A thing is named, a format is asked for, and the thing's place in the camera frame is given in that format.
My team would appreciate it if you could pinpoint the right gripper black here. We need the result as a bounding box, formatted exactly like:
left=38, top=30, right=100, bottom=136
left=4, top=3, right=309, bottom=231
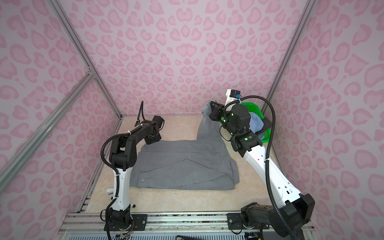
left=209, top=100, right=240, bottom=137

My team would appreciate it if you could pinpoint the grey long sleeve shirt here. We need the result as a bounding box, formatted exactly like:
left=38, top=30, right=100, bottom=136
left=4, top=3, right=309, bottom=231
left=130, top=104, right=240, bottom=191

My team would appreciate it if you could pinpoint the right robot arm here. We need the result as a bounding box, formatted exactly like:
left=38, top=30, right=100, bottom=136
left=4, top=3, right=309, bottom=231
left=209, top=101, right=315, bottom=240

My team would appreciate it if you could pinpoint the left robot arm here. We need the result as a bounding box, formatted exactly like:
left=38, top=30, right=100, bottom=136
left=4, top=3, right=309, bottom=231
left=100, top=116, right=165, bottom=232

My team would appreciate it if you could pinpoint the green plastic basket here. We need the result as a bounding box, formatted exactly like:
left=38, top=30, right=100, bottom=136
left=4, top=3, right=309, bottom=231
left=242, top=103, right=271, bottom=143

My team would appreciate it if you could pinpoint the light blue shirt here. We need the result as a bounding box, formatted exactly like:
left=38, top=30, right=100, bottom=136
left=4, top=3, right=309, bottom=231
left=250, top=112, right=264, bottom=133

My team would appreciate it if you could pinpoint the black shirt in basket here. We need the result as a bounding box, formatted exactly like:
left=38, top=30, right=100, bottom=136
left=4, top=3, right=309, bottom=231
left=262, top=117, right=273, bottom=133

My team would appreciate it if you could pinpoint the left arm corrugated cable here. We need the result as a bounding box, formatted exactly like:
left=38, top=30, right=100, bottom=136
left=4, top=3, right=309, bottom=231
left=100, top=100, right=145, bottom=240

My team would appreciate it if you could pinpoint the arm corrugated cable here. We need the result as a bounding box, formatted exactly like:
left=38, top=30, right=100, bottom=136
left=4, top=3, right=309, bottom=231
left=100, top=100, right=145, bottom=240
left=223, top=95, right=298, bottom=240

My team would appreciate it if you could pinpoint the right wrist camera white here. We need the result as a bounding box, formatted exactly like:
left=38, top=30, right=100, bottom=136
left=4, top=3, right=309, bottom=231
left=225, top=89, right=242, bottom=105

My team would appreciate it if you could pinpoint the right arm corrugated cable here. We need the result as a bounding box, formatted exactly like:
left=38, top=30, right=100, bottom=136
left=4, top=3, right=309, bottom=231
left=223, top=95, right=298, bottom=240

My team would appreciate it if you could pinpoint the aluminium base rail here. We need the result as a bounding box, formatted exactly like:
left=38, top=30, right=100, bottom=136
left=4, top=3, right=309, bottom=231
left=56, top=194, right=319, bottom=240

